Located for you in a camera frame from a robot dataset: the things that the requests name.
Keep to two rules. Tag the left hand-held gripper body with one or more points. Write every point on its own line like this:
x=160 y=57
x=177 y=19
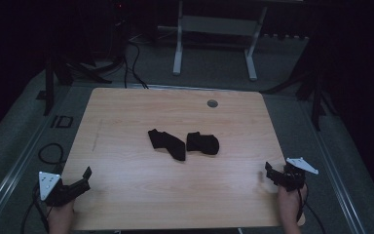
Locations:
x=49 y=184

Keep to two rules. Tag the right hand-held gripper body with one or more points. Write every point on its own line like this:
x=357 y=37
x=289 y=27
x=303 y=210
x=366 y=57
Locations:
x=292 y=178

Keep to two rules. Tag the long black sock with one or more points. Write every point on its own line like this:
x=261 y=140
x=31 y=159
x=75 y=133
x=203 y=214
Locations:
x=170 y=144

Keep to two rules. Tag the person's right hand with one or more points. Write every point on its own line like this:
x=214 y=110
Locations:
x=290 y=204

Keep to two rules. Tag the person's left hand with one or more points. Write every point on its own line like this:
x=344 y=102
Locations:
x=61 y=218

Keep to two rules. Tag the black tripod stand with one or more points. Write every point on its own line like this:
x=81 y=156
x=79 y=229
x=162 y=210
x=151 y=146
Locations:
x=316 y=100
x=49 y=87

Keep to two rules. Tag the grey round table grommet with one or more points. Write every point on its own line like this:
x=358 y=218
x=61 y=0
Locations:
x=212 y=103

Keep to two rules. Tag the white power strip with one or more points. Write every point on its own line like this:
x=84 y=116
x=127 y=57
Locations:
x=285 y=35

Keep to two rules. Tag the metal floor rail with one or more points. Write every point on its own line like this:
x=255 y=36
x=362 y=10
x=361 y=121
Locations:
x=188 y=87
x=11 y=177
x=337 y=182

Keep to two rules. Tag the white metal desk frame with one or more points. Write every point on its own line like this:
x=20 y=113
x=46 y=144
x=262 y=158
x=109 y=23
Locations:
x=219 y=25

